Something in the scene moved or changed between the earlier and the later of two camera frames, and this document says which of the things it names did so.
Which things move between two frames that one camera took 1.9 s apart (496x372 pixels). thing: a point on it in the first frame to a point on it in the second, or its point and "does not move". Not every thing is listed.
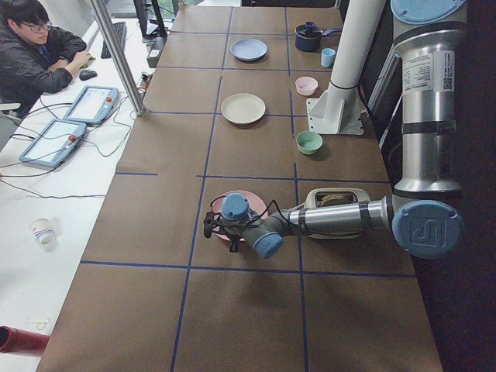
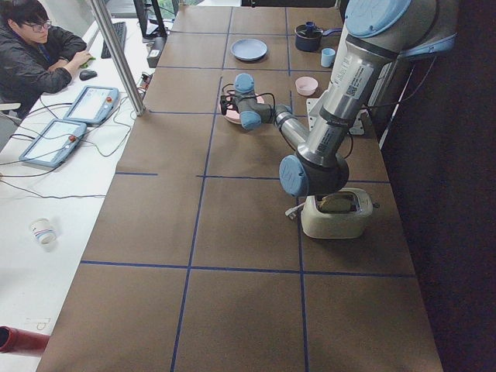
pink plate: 256,205 to 234,116
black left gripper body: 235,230 to 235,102
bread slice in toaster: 336,200 does not move
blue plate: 248,49 does not move
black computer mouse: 86,74 does not move
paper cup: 43,232 does not move
